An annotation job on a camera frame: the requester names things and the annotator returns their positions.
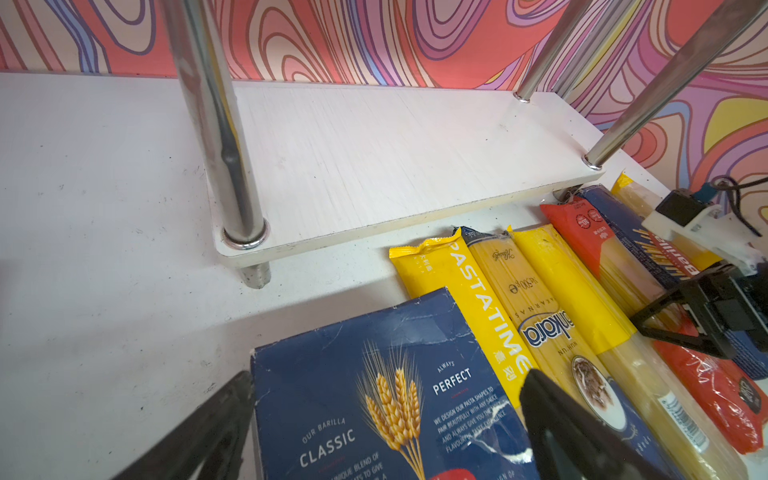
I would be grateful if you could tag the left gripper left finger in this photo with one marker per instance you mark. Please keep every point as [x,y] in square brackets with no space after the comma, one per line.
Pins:
[208,444]

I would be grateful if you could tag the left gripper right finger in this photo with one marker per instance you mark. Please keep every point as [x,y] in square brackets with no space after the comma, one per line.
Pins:
[569,443]

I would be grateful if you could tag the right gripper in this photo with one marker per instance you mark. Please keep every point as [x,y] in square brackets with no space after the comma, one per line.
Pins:
[722,301]

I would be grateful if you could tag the blue Barilla spaghetti box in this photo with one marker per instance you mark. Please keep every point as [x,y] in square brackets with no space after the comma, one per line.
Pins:
[668,264]

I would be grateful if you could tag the yellow narrow spaghetti bag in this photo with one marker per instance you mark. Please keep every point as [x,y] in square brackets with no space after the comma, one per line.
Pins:
[643,202]

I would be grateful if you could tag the blue Barilla pasta box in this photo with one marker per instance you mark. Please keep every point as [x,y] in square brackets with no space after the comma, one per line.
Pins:
[401,393]

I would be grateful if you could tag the white two-tier shelf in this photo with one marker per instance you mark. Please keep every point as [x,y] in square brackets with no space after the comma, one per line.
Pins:
[296,169]

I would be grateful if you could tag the blue yellow Ankara spaghetti bag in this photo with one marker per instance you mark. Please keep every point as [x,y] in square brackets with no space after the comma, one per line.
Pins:
[559,348]

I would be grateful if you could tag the yellow clear spaghetti bag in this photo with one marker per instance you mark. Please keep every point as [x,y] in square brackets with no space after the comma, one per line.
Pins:
[680,425]

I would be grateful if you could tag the yellow Pastatime spaghetti bag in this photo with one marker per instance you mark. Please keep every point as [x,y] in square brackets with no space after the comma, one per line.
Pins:
[446,262]

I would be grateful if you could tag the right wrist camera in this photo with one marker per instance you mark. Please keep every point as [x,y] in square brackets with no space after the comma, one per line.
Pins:
[684,214]

